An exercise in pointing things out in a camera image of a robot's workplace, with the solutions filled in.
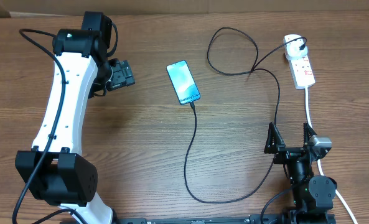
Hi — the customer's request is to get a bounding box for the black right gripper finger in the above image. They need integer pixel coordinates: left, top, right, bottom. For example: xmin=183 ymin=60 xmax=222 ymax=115
xmin=264 ymin=123 xmax=286 ymax=154
xmin=303 ymin=123 xmax=316 ymax=146

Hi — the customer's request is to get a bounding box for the blue Galaxy smartphone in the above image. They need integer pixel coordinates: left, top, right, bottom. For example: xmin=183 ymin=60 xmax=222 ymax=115
xmin=166 ymin=60 xmax=201 ymax=105

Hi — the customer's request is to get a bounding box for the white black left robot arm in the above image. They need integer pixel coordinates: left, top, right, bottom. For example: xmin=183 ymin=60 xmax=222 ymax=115
xmin=15 ymin=12 xmax=135 ymax=223

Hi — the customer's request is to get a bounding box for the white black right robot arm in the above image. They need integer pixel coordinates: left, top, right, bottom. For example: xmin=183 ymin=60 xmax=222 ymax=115
xmin=260 ymin=123 xmax=337 ymax=224

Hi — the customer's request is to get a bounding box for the white USB charger plug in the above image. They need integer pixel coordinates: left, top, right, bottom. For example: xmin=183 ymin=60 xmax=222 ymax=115
xmin=283 ymin=34 xmax=308 ymax=60

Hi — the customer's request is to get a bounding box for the white power strip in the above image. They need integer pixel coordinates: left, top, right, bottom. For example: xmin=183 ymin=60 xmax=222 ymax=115
xmin=288 ymin=54 xmax=315 ymax=90

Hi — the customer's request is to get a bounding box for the cardboard backdrop panel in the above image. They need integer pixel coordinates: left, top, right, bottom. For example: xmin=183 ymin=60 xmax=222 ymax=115
xmin=0 ymin=0 xmax=369 ymax=17

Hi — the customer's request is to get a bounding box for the white power strip cord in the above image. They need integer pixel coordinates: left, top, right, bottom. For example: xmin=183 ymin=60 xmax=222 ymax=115
xmin=304 ymin=86 xmax=358 ymax=224

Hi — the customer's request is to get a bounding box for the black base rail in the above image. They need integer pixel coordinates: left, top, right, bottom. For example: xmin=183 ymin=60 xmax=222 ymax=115
xmin=113 ymin=214 xmax=291 ymax=224

